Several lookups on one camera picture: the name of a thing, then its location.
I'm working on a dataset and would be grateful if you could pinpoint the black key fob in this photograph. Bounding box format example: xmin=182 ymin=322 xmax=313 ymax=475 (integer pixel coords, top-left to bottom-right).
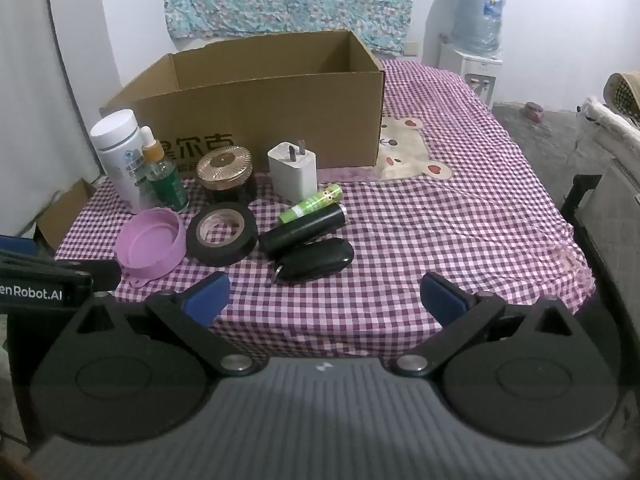
xmin=272 ymin=239 xmax=355 ymax=286

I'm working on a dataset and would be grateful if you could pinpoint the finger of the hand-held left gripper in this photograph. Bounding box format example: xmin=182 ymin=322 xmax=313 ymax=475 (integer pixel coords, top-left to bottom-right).
xmin=0 ymin=234 xmax=57 ymax=277
xmin=54 ymin=259 xmax=122 ymax=293

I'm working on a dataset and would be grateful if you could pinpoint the green dropper bottle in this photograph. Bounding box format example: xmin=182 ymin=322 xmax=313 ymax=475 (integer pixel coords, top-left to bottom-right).
xmin=140 ymin=126 xmax=190 ymax=213

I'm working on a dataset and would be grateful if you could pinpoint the small brown cardboard box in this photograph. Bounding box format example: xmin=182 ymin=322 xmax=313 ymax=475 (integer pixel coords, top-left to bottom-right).
xmin=37 ymin=177 xmax=98 ymax=251

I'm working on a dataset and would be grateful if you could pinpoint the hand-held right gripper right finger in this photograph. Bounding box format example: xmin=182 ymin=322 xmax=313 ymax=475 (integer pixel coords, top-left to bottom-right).
xmin=390 ymin=271 xmax=576 ymax=378

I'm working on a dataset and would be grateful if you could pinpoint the gold lid cosmetic jar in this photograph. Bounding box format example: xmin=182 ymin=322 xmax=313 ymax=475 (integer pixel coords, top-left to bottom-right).
xmin=196 ymin=145 xmax=255 ymax=206

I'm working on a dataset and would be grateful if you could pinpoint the woven basket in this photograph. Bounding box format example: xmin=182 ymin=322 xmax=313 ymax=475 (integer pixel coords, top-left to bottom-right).
xmin=602 ymin=71 xmax=640 ymax=128

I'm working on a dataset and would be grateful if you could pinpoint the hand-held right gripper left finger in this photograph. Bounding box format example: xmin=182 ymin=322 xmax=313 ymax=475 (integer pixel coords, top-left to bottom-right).
xmin=75 ymin=271 xmax=261 ymax=376

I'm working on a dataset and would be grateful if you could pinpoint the white charger plug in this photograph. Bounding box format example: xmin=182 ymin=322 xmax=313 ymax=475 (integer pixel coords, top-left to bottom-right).
xmin=267 ymin=139 xmax=319 ymax=205

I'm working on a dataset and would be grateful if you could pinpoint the green lip balm tube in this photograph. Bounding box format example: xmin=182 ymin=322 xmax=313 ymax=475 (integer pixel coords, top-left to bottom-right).
xmin=278 ymin=183 xmax=343 ymax=226

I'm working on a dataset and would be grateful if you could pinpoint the pink plastic lid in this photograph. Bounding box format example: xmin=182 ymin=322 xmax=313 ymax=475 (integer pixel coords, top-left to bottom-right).
xmin=115 ymin=208 xmax=187 ymax=288

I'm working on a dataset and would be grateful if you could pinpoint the black tape roll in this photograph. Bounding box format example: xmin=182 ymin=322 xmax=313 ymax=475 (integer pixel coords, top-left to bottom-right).
xmin=186 ymin=202 xmax=259 ymax=267

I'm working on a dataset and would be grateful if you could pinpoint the purple checkered bear tablecloth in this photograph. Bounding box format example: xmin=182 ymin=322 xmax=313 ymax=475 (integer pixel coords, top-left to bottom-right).
xmin=54 ymin=57 xmax=596 ymax=361

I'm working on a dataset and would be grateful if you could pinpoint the black cylinder flashlight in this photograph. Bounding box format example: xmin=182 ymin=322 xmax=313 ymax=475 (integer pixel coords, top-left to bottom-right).
xmin=258 ymin=202 xmax=348 ymax=261

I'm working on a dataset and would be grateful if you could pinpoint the white pill bottle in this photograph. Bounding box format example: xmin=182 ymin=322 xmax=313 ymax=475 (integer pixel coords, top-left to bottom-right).
xmin=90 ymin=109 xmax=151 ymax=215

